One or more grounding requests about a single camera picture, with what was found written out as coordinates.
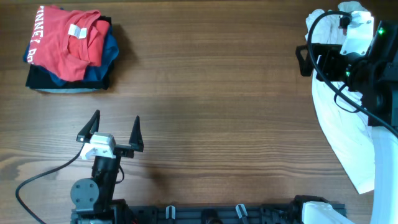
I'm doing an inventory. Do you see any red printed t-shirt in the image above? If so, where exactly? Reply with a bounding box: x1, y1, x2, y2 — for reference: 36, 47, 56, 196
26, 6, 111, 82

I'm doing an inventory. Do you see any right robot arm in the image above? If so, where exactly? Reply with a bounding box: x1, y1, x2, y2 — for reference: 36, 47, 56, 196
296, 16, 397, 223

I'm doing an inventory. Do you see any light grey folded garment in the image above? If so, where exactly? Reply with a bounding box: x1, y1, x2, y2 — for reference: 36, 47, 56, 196
37, 88, 98, 94

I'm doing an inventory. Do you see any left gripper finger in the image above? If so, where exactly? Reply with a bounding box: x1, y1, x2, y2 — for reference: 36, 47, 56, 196
76, 110, 100, 142
129, 116, 144, 152

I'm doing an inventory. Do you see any black folded garment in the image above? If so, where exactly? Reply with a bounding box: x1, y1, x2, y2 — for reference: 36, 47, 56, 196
25, 16, 119, 90

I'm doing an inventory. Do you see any blue polo shirt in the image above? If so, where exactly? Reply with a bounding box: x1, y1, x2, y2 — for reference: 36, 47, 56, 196
24, 6, 119, 89

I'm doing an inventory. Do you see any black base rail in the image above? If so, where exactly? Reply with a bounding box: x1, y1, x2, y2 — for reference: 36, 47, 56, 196
70, 203, 348, 224

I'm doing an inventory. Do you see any white crumpled t-shirt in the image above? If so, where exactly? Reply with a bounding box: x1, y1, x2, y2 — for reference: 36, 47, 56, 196
312, 1, 375, 194

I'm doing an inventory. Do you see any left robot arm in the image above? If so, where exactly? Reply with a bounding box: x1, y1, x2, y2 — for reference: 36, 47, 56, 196
70, 110, 144, 223

